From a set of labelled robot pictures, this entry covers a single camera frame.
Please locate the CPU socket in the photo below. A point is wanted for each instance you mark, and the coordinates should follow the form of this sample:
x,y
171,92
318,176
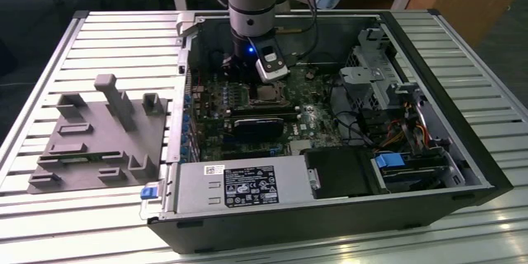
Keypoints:
x,y
268,105

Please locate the black RAM slot bank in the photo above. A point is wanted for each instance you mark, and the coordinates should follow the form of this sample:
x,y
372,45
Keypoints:
x,y
264,111

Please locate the grey case side latch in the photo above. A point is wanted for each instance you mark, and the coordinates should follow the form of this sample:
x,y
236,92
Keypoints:
x,y
183,24

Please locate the black graphics card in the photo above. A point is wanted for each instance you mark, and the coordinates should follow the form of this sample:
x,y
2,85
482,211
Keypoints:
x,y
258,129

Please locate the green motherboard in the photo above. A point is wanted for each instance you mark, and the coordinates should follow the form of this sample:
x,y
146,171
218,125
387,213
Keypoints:
x,y
318,115

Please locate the silver chipset heatsink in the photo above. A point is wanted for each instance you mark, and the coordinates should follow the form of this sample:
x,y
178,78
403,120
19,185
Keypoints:
x,y
302,147

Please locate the grey metal drive cage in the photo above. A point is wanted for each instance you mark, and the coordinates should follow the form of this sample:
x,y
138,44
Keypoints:
x,y
363,89

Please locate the black drive bay box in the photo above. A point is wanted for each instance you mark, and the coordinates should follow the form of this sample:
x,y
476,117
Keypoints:
x,y
342,171

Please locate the grey power supply unit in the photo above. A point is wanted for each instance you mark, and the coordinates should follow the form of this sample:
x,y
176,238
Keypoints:
x,y
194,189

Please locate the grey parts rack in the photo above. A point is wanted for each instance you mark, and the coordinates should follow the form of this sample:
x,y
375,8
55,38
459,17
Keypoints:
x,y
103,152

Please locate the blue disk carrier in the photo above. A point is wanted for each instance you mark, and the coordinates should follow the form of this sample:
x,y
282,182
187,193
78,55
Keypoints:
x,y
390,160

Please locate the blue case latch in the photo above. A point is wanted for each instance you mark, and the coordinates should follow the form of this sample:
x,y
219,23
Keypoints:
x,y
150,193

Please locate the black hard disk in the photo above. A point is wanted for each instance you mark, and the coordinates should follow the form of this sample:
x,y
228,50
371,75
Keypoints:
x,y
412,180

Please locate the black open PC case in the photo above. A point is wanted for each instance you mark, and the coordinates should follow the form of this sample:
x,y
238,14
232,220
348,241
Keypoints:
x,y
288,233

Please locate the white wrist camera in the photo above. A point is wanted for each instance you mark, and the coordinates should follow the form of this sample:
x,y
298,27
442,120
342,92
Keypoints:
x,y
270,66

